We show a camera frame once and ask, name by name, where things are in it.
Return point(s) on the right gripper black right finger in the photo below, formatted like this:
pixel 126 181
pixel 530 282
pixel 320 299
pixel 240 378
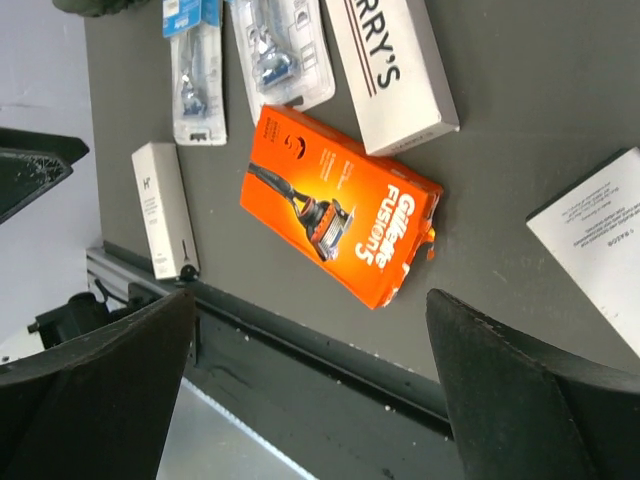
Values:
pixel 520 408

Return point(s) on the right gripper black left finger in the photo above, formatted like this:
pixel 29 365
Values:
pixel 100 405

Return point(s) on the orange Gillette Fusion5 box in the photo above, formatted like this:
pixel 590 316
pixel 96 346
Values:
pixel 361 218

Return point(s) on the blue razor blister pack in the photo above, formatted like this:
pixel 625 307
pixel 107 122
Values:
pixel 194 31
pixel 283 53

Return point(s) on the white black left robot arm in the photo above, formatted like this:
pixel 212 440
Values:
pixel 33 163

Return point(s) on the slim white H' box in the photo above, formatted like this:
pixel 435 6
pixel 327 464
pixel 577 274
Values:
pixel 165 212

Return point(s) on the white box with small print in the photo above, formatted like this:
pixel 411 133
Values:
pixel 591 228

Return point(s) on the white Harry's box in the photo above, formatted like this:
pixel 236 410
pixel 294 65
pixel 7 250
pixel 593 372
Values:
pixel 396 77

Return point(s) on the olive green cloth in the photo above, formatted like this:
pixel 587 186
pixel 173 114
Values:
pixel 96 8

